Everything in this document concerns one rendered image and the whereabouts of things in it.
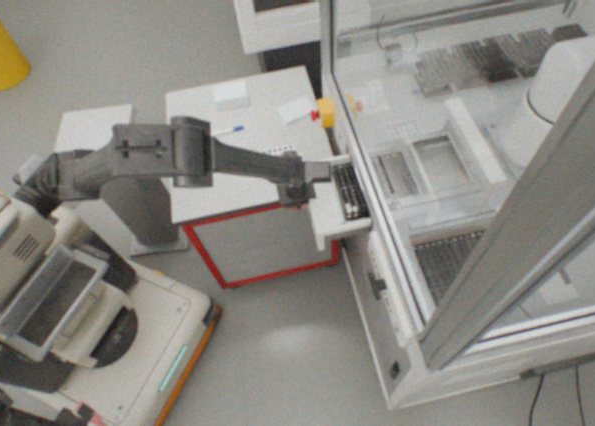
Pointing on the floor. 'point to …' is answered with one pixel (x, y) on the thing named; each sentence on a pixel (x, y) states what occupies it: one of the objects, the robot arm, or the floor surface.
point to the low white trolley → (260, 203)
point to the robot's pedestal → (101, 126)
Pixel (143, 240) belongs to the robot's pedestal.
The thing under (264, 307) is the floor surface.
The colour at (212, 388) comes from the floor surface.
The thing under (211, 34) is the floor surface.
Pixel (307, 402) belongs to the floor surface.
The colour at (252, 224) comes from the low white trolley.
